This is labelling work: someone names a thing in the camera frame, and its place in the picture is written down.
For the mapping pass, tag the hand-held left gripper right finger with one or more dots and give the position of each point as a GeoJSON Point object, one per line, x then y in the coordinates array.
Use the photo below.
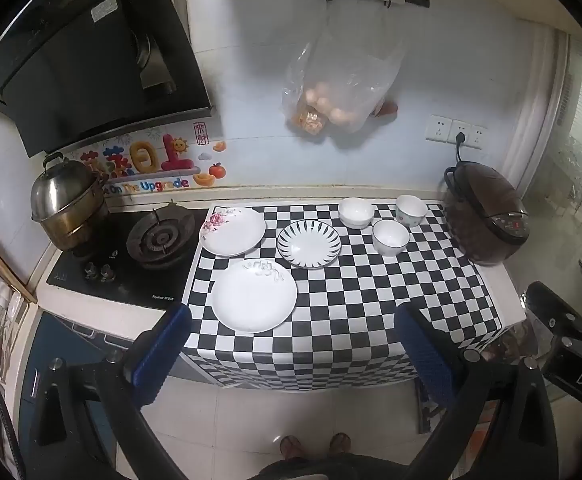
{"type": "Point", "coordinates": [421, 352]}

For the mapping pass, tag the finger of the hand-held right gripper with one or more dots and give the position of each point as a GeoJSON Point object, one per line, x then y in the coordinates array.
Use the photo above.
{"type": "Point", "coordinates": [546, 300]}

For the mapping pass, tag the person's foot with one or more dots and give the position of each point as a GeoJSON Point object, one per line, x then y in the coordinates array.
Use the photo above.
{"type": "Point", "coordinates": [290, 447]}
{"type": "Point", "coordinates": [341, 445]}

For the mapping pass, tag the white wall socket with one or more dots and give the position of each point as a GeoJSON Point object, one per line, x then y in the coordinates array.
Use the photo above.
{"type": "Point", "coordinates": [438, 127]}
{"type": "Point", "coordinates": [478, 136]}
{"type": "Point", "coordinates": [456, 127]}

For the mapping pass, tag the person's dark clothing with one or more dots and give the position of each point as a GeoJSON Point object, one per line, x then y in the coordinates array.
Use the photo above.
{"type": "Point", "coordinates": [316, 469]}

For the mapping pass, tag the small red wall object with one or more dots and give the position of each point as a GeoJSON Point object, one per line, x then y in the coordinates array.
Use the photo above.
{"type": "Point", "coordinates": [388, 108]}

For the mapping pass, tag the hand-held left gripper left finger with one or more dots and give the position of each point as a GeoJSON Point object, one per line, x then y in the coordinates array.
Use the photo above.
{"type": "Point", "coordinates": [165, 352]}

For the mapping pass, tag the blue kitchen cabinet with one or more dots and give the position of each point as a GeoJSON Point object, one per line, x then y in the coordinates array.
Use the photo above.
{"type": "Point", "coordinates": [56, 345]}

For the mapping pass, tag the person's right foot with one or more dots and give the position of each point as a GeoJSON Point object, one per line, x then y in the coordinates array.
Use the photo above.
{"type": "Point", "coordinates": [341, 445]}

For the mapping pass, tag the wooden board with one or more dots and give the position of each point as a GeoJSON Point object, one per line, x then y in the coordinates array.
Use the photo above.
{"type": "Point", "coordinates": [1, 265]}

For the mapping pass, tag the white bowl with black rim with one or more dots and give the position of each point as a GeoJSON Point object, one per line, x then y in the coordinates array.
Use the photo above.
{"type": "Point", "coordinates": [391, 236]}

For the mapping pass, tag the white door frame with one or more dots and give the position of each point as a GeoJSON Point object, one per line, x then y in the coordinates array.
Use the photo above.
{"type": "Point", "coordinates": [538, 110]}

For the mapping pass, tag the clear plastic bag of eggs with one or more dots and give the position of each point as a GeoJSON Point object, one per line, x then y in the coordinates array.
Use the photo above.
{"type": "Point", "coordinates": [343, 95]}

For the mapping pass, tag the white plate with pink flowers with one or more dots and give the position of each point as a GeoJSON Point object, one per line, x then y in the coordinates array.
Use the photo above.
{"type": "Point", "coordinates": [233, 232]}

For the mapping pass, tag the brown rice cooker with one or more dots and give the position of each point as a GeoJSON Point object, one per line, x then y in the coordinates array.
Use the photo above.
{"type": "Point", "coordinates": [486, 220]}

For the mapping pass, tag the stainless steel steamer pot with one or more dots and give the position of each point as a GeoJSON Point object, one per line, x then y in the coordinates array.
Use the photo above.
{"type": "Point", "coordinates": [66, 200]}

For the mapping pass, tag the person's left foot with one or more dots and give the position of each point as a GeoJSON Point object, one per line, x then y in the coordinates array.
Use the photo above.
{"type": "Point", "coordinates": [290, 447]}

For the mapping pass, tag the black gas stove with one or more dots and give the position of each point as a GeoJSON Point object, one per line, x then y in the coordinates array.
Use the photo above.
{"type": "Point", "coordinates": [121, 265]}

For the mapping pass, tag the plain white bowl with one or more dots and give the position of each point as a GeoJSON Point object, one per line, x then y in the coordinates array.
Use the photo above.
{"type": "Point", "coordinates": [356, 211]}

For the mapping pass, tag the white plate with grey flowers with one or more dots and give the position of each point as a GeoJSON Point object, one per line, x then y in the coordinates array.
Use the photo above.
{"type": "Point", "coordinates": [254, 297]}

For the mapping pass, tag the stove knob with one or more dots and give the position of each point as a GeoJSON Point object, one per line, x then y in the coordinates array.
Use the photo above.
{"type": "Point", "coordinates": [107, 273]}
{"type": "Point", "coordinates": [91, 271]}

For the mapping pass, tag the white bowl with blue pattern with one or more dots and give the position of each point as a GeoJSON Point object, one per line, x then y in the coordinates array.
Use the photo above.
{"type": "Point", "coordinates": [411, 208]}

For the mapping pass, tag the black and white checkered cloth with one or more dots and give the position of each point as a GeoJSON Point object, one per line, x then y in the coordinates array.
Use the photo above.
{"type": "Point", "coordinates": [351, 310]}

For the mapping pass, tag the black range hood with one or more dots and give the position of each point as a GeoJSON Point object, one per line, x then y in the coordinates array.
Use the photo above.
{"type": "Point", "coordinates": [81, 60]}

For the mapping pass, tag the colourful wall sticker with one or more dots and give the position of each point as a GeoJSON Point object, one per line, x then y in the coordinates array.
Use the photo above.
{"type": "Point", "coordinates": [156, 162]}

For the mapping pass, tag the white plate with dark stripes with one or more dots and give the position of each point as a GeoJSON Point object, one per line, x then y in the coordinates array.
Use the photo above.
{"type": "Point", "coordinates": [309, 245]}

